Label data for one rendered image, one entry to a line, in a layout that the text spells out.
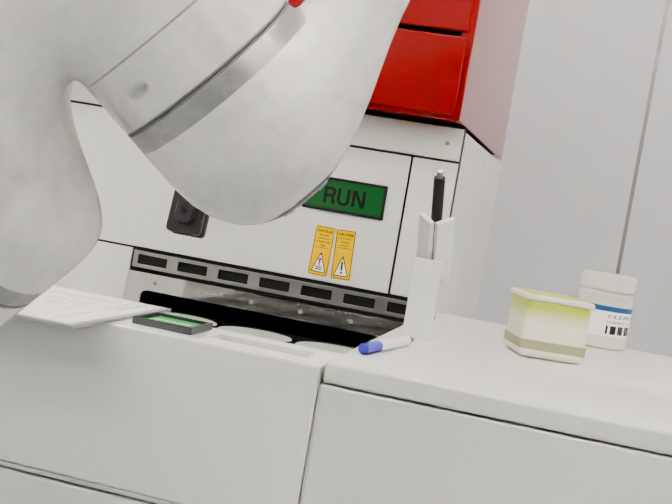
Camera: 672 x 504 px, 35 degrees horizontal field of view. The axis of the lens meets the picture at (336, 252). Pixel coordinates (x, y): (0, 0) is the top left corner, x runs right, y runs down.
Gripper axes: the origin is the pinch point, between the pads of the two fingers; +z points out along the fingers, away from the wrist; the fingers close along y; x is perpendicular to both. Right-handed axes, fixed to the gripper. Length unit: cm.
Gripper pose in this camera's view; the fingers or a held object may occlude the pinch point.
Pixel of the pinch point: (189, 212)
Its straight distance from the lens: 96.4
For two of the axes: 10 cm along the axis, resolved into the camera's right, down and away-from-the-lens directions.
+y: -1.9, -1.9, -9.6
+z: -2.1, 9.7, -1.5
